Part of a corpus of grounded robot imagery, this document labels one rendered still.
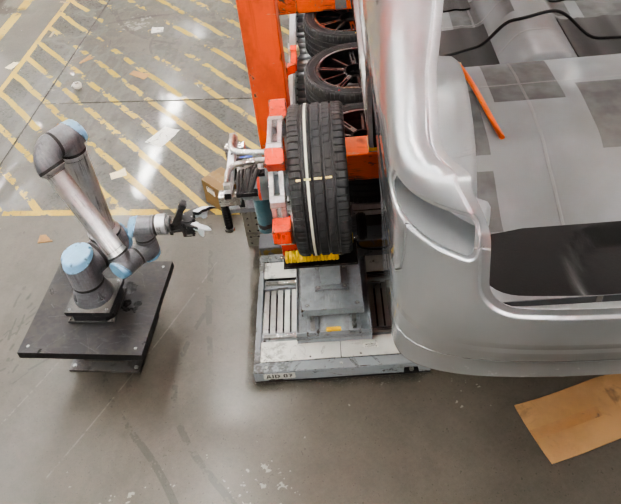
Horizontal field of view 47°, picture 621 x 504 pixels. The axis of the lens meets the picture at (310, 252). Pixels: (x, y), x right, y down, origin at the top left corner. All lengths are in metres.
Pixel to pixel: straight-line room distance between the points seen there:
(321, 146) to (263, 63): 0.60
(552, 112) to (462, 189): 1.36
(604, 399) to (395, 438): 0.94
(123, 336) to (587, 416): 2.10
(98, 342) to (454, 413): 1.65
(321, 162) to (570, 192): 0.97
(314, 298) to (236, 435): 0.74
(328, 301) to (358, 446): 0.70
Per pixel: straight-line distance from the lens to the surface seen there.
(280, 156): 2.78
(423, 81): 2.09
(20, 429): 3.68
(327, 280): 3.47
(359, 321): 3.41
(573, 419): 3.37
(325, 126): 2.87
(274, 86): 3.31
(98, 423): 3.54
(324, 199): 2.80
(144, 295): 3.56
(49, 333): 3.58
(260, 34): 3.19
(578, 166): 3.00
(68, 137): 3.10
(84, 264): 3.34
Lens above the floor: 2.77
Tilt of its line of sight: 44 degrees down
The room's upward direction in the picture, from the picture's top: 7 degrees counter-clockwise
